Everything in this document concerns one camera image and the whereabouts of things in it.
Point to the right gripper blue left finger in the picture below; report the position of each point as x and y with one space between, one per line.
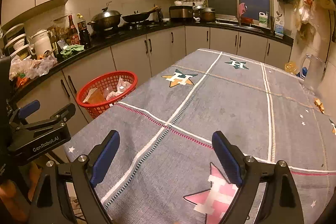
101 157

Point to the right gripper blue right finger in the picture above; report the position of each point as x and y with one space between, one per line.
230 157

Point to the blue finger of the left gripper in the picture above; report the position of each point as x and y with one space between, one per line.
28 109

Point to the tan paper tray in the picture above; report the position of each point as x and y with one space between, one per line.
93 97

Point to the white cloth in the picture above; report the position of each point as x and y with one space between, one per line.
122 86

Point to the left hand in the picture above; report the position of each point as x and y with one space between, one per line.
10 196

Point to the clear plastic bags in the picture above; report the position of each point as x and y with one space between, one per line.
31 68

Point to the grey star tablecloth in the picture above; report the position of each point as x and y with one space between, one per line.
166 170

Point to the red plastic basket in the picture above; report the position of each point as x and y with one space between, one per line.
102 82

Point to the green cloth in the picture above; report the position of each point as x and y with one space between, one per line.
72 50

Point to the white electric kettle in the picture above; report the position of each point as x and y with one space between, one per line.
40 43

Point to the dark sauce bottle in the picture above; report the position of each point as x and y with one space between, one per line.
72 32

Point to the orange peel scrap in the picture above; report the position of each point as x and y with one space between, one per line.
320 105

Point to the lidded steel wok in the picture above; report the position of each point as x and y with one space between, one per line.
106 19

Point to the black frying pan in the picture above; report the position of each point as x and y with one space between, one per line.
139 16

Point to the white detergent jug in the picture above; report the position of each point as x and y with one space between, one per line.
263 19

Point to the steel stock pot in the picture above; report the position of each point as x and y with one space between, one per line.
204 14

